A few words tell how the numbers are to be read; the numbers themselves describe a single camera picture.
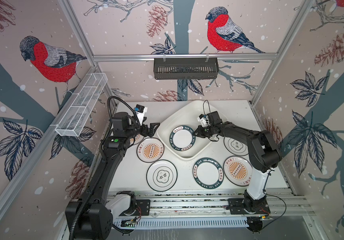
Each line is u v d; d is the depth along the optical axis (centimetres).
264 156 51
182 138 97
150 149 95
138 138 100
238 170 86
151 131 68
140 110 64
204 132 85
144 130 66
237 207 73
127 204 62
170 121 102
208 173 84
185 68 104
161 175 84
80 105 78
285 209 68
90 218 37
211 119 80
